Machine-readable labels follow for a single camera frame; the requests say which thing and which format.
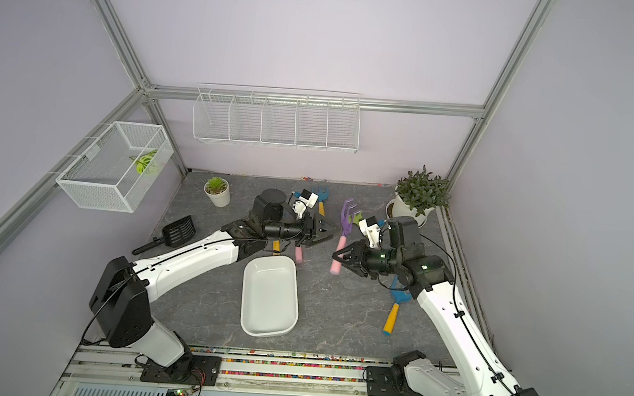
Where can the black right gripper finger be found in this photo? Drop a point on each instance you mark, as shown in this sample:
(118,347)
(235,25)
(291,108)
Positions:
(355,269)
(354,252)

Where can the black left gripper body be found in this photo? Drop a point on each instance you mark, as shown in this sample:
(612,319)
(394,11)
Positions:
(297,231)

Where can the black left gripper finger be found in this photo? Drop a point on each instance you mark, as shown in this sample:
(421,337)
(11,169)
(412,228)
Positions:
(324,226)
(314,239)

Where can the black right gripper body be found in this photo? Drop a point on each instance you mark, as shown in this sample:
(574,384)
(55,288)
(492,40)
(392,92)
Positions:
(378,261)

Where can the purple rake pink handle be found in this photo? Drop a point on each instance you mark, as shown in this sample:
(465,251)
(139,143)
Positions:
(299,258)
(346,225)

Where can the white storage tray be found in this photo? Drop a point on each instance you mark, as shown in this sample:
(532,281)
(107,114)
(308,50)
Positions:
(269,298)

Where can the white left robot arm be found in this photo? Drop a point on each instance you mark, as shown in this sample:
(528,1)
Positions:
(121,302)

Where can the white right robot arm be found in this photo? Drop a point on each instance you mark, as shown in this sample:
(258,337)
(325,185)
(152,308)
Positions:
(432,285)

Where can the large white potted plant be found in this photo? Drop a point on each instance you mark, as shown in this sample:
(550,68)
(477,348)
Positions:
(419,193)

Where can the small white potted plant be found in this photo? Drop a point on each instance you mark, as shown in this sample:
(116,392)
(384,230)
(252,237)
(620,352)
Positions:
(217,190)

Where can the black slotted scoop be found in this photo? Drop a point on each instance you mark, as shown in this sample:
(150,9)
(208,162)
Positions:
(174,235)

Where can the green leaf toy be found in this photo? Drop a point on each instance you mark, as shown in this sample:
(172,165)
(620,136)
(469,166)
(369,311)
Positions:
(145,164)

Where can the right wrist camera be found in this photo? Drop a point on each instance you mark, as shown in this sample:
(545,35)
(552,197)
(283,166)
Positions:
(370,228)

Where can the green rake wooden handle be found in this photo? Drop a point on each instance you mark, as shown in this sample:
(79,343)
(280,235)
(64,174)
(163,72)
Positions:
(355,218)

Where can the white wire wall shelf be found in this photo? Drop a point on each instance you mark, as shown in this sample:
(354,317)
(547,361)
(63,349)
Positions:
(270,116)

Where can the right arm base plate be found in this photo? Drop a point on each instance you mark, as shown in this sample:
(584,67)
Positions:
(386,381)

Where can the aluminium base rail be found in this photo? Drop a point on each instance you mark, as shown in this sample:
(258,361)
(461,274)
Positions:
(102,371)

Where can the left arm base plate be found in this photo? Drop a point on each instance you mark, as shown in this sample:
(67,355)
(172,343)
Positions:
(195,370)

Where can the white wire side basket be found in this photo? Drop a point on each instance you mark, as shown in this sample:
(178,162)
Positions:
(103,177)

